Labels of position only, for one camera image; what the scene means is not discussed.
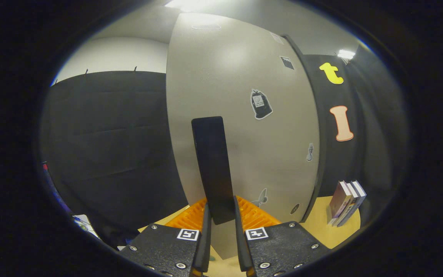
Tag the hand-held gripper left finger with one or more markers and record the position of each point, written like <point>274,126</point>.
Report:
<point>167,246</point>

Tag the black backdrop cloth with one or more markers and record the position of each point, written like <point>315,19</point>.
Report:
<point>110,134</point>

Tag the dark frame cabinet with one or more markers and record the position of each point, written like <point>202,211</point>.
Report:
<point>321,154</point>

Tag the blue spine book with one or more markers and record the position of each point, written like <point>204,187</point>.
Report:
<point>359,196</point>

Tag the grey cabinet door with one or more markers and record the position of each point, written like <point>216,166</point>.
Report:
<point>221,77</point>

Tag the white spine book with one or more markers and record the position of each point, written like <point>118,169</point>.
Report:
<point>350,204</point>

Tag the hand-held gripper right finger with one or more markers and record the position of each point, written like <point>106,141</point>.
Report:
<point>283,246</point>

